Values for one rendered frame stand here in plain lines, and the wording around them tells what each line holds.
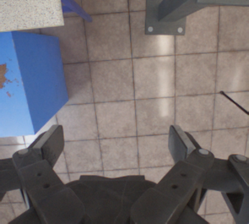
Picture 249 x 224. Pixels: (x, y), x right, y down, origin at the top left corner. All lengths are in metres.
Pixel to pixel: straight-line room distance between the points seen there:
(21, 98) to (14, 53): 0.21
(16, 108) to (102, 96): 0.70
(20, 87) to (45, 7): 0.41
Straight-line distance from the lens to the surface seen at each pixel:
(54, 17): 0.70
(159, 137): 1.63
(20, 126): 1.02
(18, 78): 0.95
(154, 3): 1.44
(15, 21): 0.76
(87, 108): 1.52
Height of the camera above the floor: 1.41
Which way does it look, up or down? 74 degrees down
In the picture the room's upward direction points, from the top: 177 degrees clockwise
